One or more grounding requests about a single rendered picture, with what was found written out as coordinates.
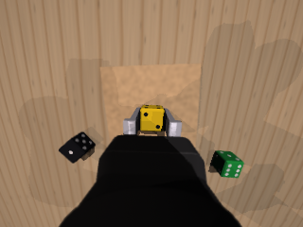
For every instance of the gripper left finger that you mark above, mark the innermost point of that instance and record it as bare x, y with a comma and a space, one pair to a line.
132, 125

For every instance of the green die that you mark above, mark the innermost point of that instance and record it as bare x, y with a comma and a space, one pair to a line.
227, 164

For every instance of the black die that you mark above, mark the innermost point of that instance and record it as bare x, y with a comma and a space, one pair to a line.
76, 147

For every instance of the yellow die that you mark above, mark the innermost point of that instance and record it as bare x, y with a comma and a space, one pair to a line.
151, 118

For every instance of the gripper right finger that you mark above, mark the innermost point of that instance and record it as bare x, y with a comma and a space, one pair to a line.
171, 126

